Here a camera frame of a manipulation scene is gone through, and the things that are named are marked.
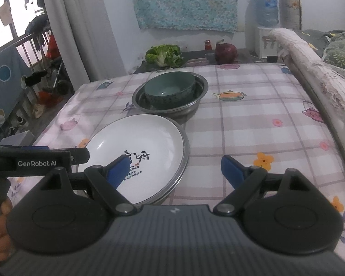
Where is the green ceramic bowl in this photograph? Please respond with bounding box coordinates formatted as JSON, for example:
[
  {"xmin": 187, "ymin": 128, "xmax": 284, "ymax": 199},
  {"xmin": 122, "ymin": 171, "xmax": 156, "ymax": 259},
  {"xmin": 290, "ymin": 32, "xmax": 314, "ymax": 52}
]
[{"xmin": 144, "ymin": 72, "xmax": 196, "ymax": 106}]

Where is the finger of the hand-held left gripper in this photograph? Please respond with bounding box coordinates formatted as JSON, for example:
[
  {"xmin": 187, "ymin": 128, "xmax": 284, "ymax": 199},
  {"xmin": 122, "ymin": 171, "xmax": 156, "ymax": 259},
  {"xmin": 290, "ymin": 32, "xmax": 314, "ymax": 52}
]
[{"xmin": 70, "ymin": 148, "xmax": 90, "ymax": 167}]

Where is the blue patterned hanging sheet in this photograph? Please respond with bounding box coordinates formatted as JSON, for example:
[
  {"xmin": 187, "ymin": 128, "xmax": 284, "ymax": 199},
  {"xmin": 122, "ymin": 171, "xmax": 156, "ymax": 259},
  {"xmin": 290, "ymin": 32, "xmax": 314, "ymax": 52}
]
[{"xmin": 0, "ymin": 46, "xmax": 32, "ymax": 138}]

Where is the window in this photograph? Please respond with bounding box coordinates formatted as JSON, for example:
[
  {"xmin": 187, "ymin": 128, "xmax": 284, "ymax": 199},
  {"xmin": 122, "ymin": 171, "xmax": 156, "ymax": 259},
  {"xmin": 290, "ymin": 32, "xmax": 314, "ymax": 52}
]
[{"xmin": 0, "ymin": 0, "xmax": 43, "ymax": 55}]

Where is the white curtain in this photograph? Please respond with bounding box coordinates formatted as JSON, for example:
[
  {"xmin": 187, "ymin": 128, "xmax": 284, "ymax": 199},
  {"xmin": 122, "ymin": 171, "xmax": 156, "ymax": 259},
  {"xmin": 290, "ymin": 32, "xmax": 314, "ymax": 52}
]
[{"xmin": 40, "ymin": 0, "xmax": 127, "ymax": 92}]

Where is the green leafy cabbage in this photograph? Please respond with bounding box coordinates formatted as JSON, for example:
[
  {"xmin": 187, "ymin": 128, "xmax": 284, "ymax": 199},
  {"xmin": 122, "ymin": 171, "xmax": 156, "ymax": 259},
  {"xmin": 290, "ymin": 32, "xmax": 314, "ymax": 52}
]
[{"xmin": 145, "ymin": 44, "xmax": 184, "ymax": 67}]

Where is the grey storage box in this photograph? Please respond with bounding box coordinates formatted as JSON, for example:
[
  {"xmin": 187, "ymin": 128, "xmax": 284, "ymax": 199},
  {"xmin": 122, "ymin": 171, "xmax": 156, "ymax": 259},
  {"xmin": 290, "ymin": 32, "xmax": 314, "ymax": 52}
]
[{"xmin": 0, "ymin": 131, "xmax": 35, "ymax": 147}]

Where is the white hanging cloth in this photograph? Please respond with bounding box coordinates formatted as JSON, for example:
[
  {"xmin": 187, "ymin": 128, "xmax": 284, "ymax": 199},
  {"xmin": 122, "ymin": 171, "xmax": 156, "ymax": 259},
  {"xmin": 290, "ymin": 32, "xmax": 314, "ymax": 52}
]
[{"xmin": 0, "ymin": 1, "xmax": 12, "ymax": 25}]

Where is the black cloth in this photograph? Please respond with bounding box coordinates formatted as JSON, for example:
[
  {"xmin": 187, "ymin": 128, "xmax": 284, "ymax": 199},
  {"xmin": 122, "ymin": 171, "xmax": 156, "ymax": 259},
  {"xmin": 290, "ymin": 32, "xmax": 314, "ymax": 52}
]
[{"xmin": 21, "ymin": 70, "xmax": 48, "ymax": 87}]

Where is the folded stroller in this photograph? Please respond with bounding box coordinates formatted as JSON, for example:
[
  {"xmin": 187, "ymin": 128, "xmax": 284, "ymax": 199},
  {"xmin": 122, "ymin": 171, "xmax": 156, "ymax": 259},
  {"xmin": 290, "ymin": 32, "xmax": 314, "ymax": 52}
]
[{"xmin": 43, "ymin": 62, "xmax": 72, "ymax": 95}]

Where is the dark hanging clothing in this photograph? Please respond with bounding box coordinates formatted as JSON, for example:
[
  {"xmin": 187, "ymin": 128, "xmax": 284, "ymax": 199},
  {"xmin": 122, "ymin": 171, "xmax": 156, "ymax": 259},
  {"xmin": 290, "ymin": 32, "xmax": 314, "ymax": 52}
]
[{"xmin": 24, "ymin": 14, "xmax": 51, "ymax": 49}]

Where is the white printed roll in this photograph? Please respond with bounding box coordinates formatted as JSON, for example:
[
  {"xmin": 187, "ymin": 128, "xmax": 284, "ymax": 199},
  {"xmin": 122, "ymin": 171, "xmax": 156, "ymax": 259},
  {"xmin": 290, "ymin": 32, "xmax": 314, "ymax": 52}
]
[{"xmin": 279, "ymin": 0, "xmax": 302, "ymax": 31}]

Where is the blue floral wall cloth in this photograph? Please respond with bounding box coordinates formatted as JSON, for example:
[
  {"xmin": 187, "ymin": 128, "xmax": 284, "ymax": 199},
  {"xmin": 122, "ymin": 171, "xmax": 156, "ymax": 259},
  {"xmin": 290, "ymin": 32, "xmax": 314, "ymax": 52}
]
[{"xmin": 130, "ymin": 0, "xmax": 246, "ymax": 33}]

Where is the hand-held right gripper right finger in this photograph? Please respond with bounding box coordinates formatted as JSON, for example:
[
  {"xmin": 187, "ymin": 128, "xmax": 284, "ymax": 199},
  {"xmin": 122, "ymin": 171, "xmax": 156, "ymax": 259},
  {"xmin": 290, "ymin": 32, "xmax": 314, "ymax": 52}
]
[{"xmin": 213, "ymin": 155, "xmax": 308, "ymax": 217}]

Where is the orange plastic bag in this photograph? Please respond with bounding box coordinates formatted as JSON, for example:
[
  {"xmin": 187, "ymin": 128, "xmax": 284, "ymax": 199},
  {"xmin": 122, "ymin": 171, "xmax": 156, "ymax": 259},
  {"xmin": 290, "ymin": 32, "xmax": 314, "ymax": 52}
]
[{"xmin": 39, "ymin": 90, "xmax": 64, "ymax": 107}]

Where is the green leaf-print pillow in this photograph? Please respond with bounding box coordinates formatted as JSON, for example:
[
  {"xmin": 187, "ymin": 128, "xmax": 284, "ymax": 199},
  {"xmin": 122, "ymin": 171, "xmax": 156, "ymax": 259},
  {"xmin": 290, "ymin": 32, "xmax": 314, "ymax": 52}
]
[{"xmin": 323, "ymin": 36, "xmax": 345, "ymax": 75}]

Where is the large blue water bottle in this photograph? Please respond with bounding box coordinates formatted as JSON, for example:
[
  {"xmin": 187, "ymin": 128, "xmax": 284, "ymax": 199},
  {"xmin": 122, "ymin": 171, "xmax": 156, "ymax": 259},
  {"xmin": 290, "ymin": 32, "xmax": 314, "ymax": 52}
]
[{"xmin": 249, "ymin": 0, "xmax": 279, "ymax": 27}]

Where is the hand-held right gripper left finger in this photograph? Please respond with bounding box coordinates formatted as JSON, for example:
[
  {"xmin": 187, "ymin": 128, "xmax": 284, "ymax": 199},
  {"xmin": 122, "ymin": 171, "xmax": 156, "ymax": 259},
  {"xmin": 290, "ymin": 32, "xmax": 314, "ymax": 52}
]
[{"xmin": 40, "ymin": 155, "xmax": 138, "ymax": 217}]

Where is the checked printed tablecloth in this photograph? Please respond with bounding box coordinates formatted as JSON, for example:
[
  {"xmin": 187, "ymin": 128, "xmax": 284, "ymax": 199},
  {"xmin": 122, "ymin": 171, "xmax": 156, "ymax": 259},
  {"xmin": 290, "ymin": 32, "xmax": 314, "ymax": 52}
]
[{"xmin": 6, "ymin": 63, "xmax": 345, "ymax": 253}]

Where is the orange hanging garment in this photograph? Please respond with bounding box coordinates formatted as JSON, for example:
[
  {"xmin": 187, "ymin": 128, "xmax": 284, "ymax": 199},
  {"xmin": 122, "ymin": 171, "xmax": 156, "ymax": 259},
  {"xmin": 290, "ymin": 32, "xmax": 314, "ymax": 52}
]
[{"xmin": 46, "ymin": 34, "xmax": 61, "ymax": 59}]

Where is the white balcony railing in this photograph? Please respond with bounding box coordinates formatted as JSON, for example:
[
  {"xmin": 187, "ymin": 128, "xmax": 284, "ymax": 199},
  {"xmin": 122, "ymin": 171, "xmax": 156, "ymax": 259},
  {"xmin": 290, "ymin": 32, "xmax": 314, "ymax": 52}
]
[{"xmin": 0, "ymin": 27, "xmax": 54, "ymax": 98}]

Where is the white printed ceramic plate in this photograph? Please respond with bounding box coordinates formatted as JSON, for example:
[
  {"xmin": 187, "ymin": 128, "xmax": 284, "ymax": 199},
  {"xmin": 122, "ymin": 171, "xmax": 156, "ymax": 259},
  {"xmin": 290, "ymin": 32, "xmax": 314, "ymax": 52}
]
[{"xmin": 76, "ymin": 113, "xmax": 186, "ymax": 205}]

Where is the white lace cover cloth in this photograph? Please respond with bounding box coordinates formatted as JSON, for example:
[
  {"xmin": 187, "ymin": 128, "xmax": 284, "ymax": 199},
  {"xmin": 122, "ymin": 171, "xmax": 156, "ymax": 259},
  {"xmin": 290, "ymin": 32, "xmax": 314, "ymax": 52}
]
[{"xmin": 269, "ymin": 28, "xmax": 345, "ymax": 144}]

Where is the steel bowl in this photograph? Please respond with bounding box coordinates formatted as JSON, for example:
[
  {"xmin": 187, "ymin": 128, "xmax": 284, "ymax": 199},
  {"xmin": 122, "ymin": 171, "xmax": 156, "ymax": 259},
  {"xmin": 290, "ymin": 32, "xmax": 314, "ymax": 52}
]
[
  {"xmin": 136, "ymin": 101, "xmax": 203, "ymax": 120},
  {"xmin": 132, "ymin": 73, "xmax": 209, "ymax": 112}
]

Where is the grey blanket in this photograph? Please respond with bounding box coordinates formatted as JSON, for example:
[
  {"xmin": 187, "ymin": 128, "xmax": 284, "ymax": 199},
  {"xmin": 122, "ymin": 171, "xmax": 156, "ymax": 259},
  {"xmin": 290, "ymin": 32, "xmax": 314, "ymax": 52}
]
[{"xmin": 302, "ymin": 29, "xmax": 345, "ymax": 58}]

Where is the white water dispenser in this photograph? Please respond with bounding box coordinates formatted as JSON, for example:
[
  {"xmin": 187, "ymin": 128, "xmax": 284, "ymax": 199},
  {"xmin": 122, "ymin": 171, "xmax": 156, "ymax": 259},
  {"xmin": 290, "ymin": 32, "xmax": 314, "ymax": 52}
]
[{"xmin": 254, "ymin": 26, "xmax": 279, "ymax": 59}]

